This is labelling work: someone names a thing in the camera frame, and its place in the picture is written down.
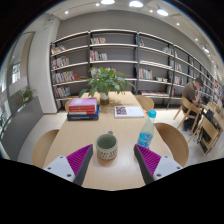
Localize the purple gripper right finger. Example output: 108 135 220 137
133 143 183 186

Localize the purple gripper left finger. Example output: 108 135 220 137
44 143 95 187

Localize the clear plastic water bottle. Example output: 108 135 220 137
137 110 156 148

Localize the green ceramic mug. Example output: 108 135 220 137
96 131 118 160

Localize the wooden chair near right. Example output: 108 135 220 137
155 123 189 167

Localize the dark blue bottom book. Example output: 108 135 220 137
67 105 99 121

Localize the open white magazine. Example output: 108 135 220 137
114 106 145 118

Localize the wooden chair far right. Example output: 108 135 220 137
135 95 154 112

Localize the pink top book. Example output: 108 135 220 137
69 98 97 112

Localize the wooden chair under person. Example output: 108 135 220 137
174 97 201 134

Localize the wooden chair with backpack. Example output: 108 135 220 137
195 117 220 154

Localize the black backpack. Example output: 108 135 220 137
199 110 216 143

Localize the potted green plant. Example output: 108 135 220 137
79 67 135 105

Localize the seated person in brown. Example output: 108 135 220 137
182 77 203 131

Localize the small plant by window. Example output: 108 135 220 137
22 87 36 103

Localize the grey wall bookshelf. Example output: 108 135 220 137
50 29 223 108

